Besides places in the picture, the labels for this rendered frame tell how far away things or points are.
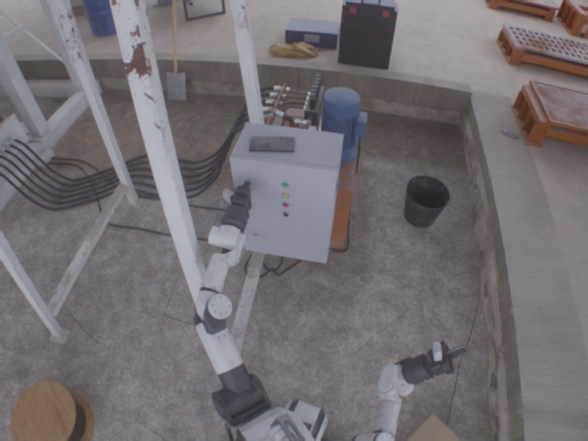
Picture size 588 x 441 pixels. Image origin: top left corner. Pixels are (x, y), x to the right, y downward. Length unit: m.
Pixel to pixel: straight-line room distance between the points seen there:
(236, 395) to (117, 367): 1.44
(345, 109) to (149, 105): 1.30
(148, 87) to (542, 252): 2.45
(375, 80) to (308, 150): 2.39
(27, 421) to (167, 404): 0.78
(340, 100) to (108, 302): 1.96
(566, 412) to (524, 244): 1.06
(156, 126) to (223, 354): 0.67
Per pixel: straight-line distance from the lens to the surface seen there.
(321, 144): 1.46
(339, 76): 3.75
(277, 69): 3.83
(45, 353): 2.80
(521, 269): 2.56
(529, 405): 2.25
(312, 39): 4.27
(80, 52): 2.36
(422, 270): 2.69
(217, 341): 1.16
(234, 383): 1.17
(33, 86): 5.31
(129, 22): 0.97
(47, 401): 2.39
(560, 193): 3.25
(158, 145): 1.08
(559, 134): 3.60
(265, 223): 1.66
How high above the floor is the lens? 2.18
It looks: 51 degrees down
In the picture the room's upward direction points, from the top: straight up
